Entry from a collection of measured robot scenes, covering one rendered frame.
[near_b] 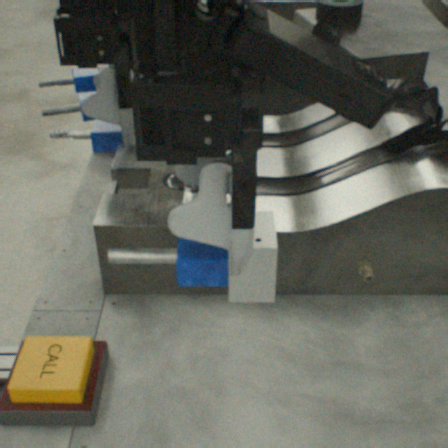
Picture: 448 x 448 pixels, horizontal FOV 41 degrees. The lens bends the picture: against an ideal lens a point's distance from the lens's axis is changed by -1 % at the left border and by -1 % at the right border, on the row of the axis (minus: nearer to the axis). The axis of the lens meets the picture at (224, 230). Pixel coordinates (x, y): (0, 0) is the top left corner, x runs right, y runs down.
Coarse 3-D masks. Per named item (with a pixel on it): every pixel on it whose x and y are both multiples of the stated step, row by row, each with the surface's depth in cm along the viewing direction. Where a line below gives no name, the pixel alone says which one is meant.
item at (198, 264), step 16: (256, 224) 47; (272, 224) 47; (192, 240) 47; (256, 240) 45; (272, 240) 45; (112, 256) 47; (128, 256) 47; (144, 256) 47; (160, 256) 47; (176, 256) 46; (192, 256) 46; (208, 256) 45; (224, 256) 45; (256, 256) 45; (272, 256) 45; (192, 272) 46; (208, 272) 46; (224, 272) 46; (256, 272) 45; (272, 272) 45; (240, 288) 46; (256, 288) 46; (272, 288) 46
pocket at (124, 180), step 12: (120, 168) 67; (132, 168) 67; (144, 168) 67; (120, 180) 68; (132, 180) 68; (144, 180) 68; (108, 192) 66; (120, 192) 68; (132, 192) 68; (144, 192) 68
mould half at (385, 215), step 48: (336, 144) 69; (336, 192) 62; (384, 192) 58; (432, 192) 56; (96, 240) 59; (144, 240) 59; (288, 240) 59; (336, 240) 59; (384, 240) 59; (432, 240) 59; (144, 288) 63; (192, 288) 63; (288, 288) 63; (336, 288) 63; (384, 288) 63; (432, 288) 63
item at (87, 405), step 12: (96, 360) 53; (12, 372) 52; (96, 372) 52; (96, 384) 51; (0, 408) 49; (12, 408) 49; (24, 408) 49; (36, 408) 49; (48, 408) 49; (60, 408) 49; (72, 408) 49; (84, 408) 49
